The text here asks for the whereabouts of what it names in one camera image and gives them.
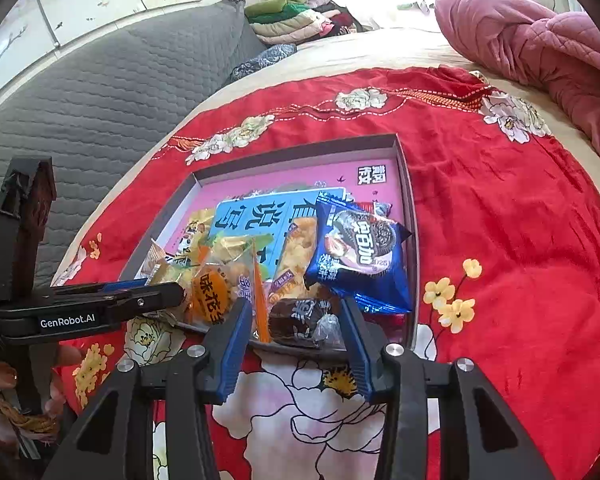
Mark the red floral blanket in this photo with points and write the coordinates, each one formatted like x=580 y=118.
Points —
x=505 y=220

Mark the blue cookie packet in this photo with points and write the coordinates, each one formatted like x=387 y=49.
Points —
x=360 y=260

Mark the grey quilted headboard cover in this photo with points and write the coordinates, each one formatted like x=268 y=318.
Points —
x=105 y=110

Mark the clear packet of yellow snacks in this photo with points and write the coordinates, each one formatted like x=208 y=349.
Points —
x=167 y=275

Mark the beige bed sheet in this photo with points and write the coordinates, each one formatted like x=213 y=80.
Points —
x=380 y=50

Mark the dark patterned cloth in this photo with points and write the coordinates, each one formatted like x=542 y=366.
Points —
x=262 y=62

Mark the brown cake clear packet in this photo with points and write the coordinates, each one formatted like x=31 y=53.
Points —
x=292 y=320

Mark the yellow cartoon snack packet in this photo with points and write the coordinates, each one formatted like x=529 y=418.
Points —
x=192 y=240

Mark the pink box lid tray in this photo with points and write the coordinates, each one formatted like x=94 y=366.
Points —
x=300 y=152

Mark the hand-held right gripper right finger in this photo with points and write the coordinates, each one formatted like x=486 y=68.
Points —
x=362 y=360

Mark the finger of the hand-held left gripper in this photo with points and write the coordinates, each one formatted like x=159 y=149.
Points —
x=155 y=302
x=122 y=287

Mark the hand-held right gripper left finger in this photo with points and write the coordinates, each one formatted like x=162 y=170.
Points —
x=232 y=355

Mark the pink book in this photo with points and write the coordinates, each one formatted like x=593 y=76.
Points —
x=290 y=180

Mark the pink quilt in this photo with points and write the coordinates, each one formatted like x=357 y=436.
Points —
x=530 y=45

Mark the red candy packet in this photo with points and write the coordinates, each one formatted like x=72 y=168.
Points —
x=380 y=208

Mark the orange clear snack packet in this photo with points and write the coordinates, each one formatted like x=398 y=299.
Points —
x=212 y=290

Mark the person's left hand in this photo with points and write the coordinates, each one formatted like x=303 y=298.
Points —
x=2 y=375

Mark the pile of folded clothes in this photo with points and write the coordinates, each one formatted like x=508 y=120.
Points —
x=295 y=17

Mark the green cloth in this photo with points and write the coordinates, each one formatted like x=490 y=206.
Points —
x=415 y=5

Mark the golden snack bar packet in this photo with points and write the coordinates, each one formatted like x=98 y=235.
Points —
x=295 y=250

